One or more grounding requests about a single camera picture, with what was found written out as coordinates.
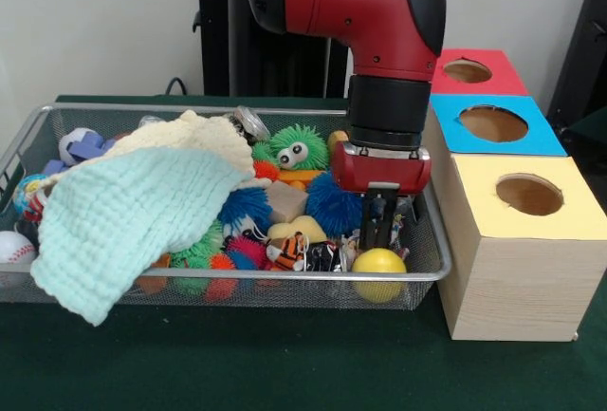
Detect purple foam toy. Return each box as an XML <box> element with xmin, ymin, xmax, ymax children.
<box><xmin>42</xmin><ymin>138</ymin><xmax>118</xmax><ymax>175</ymax></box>

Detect cream knitted cloth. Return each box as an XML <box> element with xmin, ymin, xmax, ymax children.
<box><xmin>42</xmin><ymin>109</ymin><xmax>257</xmax><ymax>189</ymax></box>

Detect yellow smiley ball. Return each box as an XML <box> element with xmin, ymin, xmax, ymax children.
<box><xmin>351</xmin><ymin>248</ymin><xmax>408</xmax><ymax>301</ymax></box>

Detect wooden box with three holes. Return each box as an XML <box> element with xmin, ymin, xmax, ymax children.
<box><xmin>425</xmin><ymin>47</ymin><xmax>607</xmax><ymax>342</ymax></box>

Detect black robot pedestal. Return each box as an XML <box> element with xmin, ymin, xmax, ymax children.
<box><xmin>182</xmin><ymin>0</ymin><xmax>353</xmax><ymax>99</ymax></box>

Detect black looped cable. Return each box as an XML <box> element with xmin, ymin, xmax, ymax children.
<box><xmin>164</xmin><ymin>76</ymin><xmax>192</xmax><ymax>97</ymax></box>

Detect tan foam block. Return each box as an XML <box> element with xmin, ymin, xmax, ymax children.
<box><xmin>265</xmin><ymin>180</ymin><xmax>310</xmax><ymax>225</ymax></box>

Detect blue spiky ball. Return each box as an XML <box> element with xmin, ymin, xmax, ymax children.
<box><xmin>305</xmin><ymin>171</ymin><xmax>369</xmax><ymax>236</ymax></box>

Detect colourful patterned cloth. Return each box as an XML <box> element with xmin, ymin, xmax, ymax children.
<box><xmin>339</xmin><ymin>195</ymin><xmax>421</xmax><ymax>263</ymax></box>

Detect wire mesh bin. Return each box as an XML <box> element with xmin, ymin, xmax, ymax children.
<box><xmin>0</xmin><ymin>102</ymin><xmax>452</xmax><ymax>310</ymax></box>

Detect white baseball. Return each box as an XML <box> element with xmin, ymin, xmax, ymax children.
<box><xmin>0</xmin><ymin>230</ymin><xmax>38</xmax><ymax>289</ymax></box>

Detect tiger plush toy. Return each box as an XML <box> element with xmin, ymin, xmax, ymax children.
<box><xmin>265</xmin><ymin>233</ymin><xmax>309</xmax><ymax>272</ymax></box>

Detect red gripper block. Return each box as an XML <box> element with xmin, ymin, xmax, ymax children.
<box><xmin>330</xmin><ymin>142</ymin><xmax>433</xmax><ymax>250</ymax></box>

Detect green fuzzy toy with eyes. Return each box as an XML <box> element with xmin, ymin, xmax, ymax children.
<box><xmin>250</xmin><ymin>123</ymin><xmax>331</xmax><ymax>173</ymax></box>

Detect light blue muslin cloth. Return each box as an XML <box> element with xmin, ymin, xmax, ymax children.
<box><xmin>30</xmin><ymin>147</ymin><xmax>257</xmax><ymax>327</ymax></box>

